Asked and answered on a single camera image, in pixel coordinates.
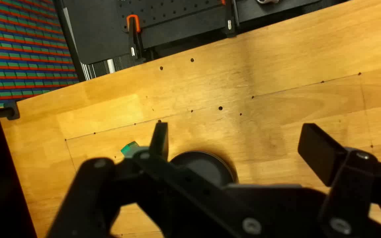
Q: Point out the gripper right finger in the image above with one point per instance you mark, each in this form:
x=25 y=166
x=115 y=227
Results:
x=349 y=178

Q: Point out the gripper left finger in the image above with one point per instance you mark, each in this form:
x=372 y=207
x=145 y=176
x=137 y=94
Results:
x=93 y=191

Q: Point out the green block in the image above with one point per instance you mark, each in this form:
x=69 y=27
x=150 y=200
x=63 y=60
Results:
x=129 y=148

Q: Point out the dark grey bowl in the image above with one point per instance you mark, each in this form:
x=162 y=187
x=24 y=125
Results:
x=205 y=168

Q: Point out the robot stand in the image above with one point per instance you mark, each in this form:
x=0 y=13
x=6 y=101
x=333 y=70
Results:
x=101 y=29

